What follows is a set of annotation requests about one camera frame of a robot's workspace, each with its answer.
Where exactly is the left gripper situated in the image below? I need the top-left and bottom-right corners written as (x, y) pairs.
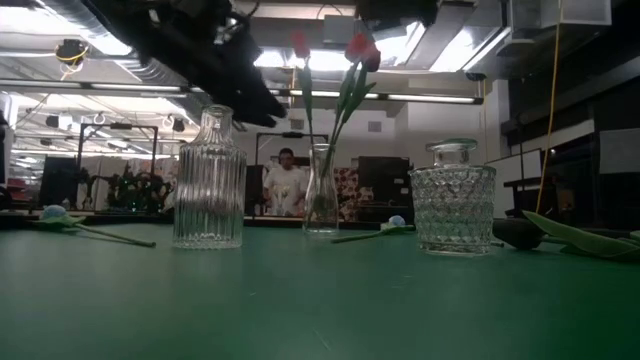
top-left (84, 0), bottom-right (290, 129)

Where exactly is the ribbed clear glass vase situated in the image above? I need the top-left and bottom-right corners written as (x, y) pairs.
top-left (172, 103), bottom-right (248, 250)

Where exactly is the light blue artificial tulip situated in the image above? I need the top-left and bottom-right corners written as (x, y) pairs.
top-left (29, 203), bottom-right (158, 249)
top-left (329, 214), bottom-right (416, 245)

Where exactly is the black artificial tulip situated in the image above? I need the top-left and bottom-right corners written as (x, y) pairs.
top-left (492, 209), bottom-right (640, 264)

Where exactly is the slim clear glass vase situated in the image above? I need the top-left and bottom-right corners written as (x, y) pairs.
top-left (302, 143), bottom-right (341, 236)

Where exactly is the diamond-pattern clear glass vase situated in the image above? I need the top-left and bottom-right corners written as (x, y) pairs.
top-left (408, 138), bottom-right (498, 258)

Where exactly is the person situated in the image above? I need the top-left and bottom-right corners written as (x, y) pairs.
top-left (263, 147), bottom-right (310, 217)

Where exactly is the gray ceiling box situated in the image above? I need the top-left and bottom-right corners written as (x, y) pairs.
top-left (322, 14), bottom-right (361, 49)

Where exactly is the ceiling light tube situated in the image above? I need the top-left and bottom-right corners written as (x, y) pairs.
top-left (387, 92), bottom-right (484, 106)
top-left (0, 78), bottom-right (204, 96)

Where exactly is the floral patterned panel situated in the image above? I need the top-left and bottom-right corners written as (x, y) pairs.
top-left (333, 167), bottom-right (374, 222)

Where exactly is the dark cabinet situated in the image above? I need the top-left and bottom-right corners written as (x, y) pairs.
top-left (357, 155), bottom-right (414, 224)

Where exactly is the round black ceiling sensor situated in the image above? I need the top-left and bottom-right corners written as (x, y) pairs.
top-left (53, 38), bottom-right (91, 66)

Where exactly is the black monitor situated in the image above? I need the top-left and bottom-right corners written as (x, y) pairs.
top-left (39, 155), bottom-right (80, 209)

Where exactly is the green table mat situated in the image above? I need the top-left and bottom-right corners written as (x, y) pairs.
top-left (0, 219), bottom-right (640, 360)

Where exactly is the white board panel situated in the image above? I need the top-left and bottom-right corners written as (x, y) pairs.
top-left (487, 149), bottom-right (544, 201)

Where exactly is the yellow cable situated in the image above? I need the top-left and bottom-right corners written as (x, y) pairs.
top-left (535, 0), bottom-right (565, 214)

